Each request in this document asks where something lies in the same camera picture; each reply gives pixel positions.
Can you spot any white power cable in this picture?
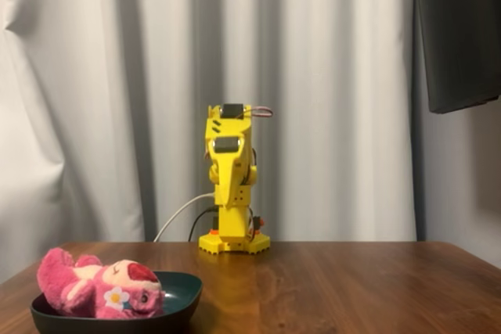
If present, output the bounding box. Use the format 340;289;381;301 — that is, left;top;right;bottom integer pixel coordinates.
153;192;215;243

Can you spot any pink strawberry bear plush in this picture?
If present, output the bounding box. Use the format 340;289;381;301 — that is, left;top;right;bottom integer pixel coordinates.
37;246;166;320

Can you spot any black hanging panel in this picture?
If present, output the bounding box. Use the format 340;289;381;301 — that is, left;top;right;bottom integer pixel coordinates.
413;0;501;115

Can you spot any yellow gripper black motor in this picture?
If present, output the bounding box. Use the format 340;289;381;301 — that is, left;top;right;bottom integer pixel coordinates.
208;136;252;208

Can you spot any white curtain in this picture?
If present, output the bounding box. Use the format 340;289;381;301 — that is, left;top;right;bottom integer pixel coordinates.
0;0;501;284

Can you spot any dark teal square plate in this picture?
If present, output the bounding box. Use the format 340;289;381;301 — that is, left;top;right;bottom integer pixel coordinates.
30;270;204;334

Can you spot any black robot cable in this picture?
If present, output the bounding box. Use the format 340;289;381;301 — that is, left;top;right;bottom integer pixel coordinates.
187;208;214;243

